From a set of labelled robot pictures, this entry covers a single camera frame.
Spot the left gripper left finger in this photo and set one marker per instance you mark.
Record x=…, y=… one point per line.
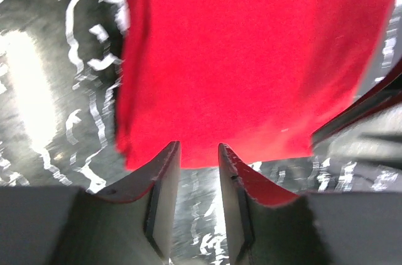
x=137, y=211

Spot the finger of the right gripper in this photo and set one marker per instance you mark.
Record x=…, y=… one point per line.
x=385, y=94

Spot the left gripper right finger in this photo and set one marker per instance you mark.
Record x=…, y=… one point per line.
x=242, y=186

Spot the dark red t shirt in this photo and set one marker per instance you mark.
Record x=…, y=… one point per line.
x=258, y=75

